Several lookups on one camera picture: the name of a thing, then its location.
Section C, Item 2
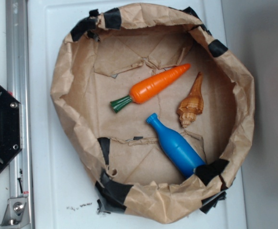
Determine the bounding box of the blue plastic bottle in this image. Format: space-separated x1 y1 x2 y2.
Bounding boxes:
146 113 205 178

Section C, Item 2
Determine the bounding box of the brown paper bag bin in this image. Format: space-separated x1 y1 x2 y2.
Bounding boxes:
51 3 255 224

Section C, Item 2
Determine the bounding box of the orange toy carrot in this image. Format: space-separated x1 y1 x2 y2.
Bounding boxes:
110 63 191 113

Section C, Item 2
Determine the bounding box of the brown spiral seashell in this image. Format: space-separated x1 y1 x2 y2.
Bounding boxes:
177 72 204 128

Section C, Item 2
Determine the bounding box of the white plastic tray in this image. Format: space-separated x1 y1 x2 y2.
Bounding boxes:
28 0 247 229

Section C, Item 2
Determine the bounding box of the black octagonal mounting plate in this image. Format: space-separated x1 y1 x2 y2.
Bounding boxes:
0 85 21 173

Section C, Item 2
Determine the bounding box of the metal corner bracket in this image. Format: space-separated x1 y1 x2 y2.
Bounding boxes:
0 197 31 229

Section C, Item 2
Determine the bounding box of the aluminium extrusion rail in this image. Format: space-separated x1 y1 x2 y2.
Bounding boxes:
6 0 35 229

